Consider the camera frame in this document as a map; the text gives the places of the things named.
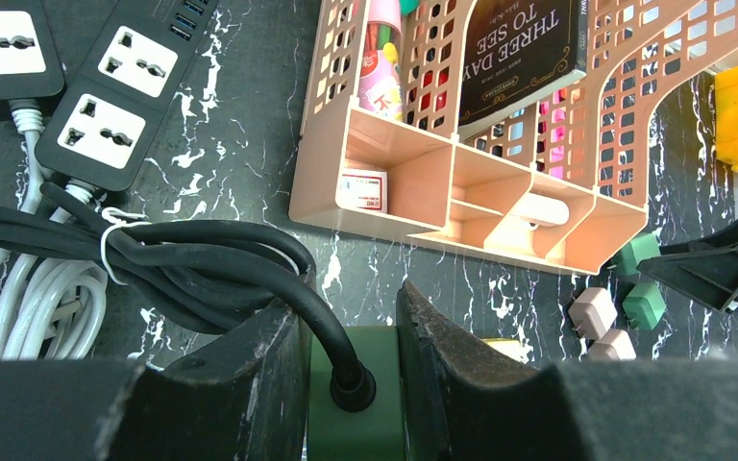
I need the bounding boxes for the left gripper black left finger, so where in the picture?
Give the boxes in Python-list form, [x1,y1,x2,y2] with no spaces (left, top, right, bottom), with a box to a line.
[0,304,310,460]

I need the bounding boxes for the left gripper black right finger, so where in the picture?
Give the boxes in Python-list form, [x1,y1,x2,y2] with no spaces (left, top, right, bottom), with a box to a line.
[396,282,738,460]

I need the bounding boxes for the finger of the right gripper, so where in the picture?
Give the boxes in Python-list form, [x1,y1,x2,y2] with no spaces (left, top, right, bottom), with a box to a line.
[637,219,738,313]

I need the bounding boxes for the yellow charger plug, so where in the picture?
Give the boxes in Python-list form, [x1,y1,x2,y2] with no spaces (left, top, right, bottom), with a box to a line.
[483,338,533,364]

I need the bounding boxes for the green white charger plug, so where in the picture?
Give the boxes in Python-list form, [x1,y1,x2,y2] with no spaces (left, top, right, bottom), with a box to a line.
[622,282,666,330]

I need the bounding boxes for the green power strip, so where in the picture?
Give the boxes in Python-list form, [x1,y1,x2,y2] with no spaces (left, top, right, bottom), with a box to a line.
[306,326,406,460]

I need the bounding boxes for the pink charger plug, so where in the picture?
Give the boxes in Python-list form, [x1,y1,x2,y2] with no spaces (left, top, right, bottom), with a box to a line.
[587,328,637,361]

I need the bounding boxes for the pink white charger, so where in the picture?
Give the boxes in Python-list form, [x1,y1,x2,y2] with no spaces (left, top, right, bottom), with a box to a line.
[568,287,617,340]

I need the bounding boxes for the black power strip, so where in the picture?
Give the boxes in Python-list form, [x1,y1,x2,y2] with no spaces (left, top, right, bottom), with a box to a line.
[0,1,66,121]
[36,0,218,191]

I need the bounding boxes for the black power strip front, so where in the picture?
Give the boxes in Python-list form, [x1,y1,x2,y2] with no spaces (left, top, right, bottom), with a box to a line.
[0,1,66,121]

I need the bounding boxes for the orange desk file organizer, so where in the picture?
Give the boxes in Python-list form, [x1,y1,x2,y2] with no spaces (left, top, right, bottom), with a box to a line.
[289,1,738,275]

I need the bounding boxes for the black tablet in organizer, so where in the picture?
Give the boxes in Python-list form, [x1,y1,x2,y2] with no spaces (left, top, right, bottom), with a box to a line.
[457,0,589,140]

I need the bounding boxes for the white coiled cord lower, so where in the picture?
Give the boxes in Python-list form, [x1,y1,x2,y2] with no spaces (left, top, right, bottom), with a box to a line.
[0,105,111,363]

